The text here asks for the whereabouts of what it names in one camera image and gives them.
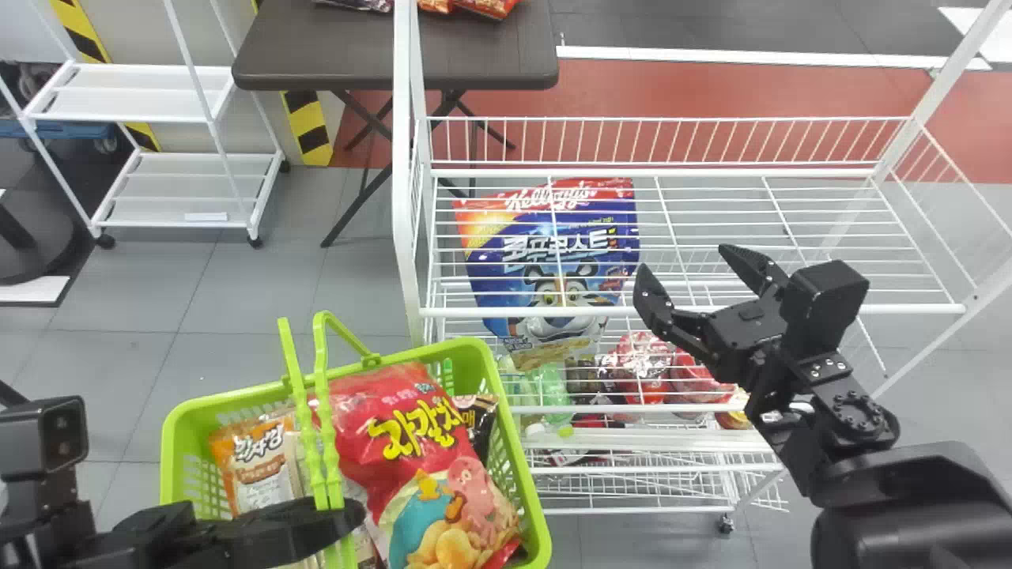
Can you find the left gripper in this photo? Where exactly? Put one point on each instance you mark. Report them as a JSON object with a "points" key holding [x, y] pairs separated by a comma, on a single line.
{"points": [[150, 537]]}

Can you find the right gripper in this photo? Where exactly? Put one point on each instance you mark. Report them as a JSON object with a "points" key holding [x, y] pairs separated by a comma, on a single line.
{"points": [[739, 336]]}

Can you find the green basket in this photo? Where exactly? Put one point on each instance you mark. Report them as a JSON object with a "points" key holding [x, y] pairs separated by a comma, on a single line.
{"points": [[186, 442]]}

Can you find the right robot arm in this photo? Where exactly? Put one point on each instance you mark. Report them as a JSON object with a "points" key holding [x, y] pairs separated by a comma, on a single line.
{"points": [[909, 514]]}

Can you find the orange snack packet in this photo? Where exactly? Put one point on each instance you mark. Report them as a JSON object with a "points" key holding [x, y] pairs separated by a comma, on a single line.
{"points": [[253, 462]]}

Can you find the red noodle cup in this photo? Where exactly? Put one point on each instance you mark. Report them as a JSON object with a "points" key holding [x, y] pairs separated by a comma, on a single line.
{"points": [[700, 379], [640, 367]]}

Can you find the red snack packet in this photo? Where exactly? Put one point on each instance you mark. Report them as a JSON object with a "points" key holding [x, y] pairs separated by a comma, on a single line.
{"points": [[486, 6], [427, 458]]}

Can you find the blue cereal bag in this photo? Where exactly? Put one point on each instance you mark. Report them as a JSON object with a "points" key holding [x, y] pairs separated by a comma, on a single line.
{"points": [[545, 253]]}

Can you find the green bottle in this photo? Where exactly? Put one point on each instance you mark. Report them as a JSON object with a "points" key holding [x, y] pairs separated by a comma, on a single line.
{"points": [[553, 391]]}

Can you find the black snack packet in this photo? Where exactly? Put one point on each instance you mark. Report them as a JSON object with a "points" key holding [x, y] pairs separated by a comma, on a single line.
{"points": [[478, 423]]}

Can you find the dark side table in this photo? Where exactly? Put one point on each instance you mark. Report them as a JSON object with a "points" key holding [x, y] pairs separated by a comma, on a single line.
{"points": [[395, 47]]}

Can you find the white shelf trolley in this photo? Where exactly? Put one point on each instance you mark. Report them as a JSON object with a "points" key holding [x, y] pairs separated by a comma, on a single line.
{"points": [[158, 103]]}

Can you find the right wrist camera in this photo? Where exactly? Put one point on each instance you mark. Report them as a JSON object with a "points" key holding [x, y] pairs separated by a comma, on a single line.
{"points": [[822, 304]]}

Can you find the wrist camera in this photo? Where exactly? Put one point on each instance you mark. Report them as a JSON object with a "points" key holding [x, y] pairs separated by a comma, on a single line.
{"points": [[822, 304], [43, 435]]}

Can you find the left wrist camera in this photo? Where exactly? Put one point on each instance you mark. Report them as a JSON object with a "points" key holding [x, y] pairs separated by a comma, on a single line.
{"points": [[43, 435]]}

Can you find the yellow black striped post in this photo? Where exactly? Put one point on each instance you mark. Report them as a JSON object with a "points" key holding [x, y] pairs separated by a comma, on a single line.
{"points": [[310, 130], [87, 39]]}

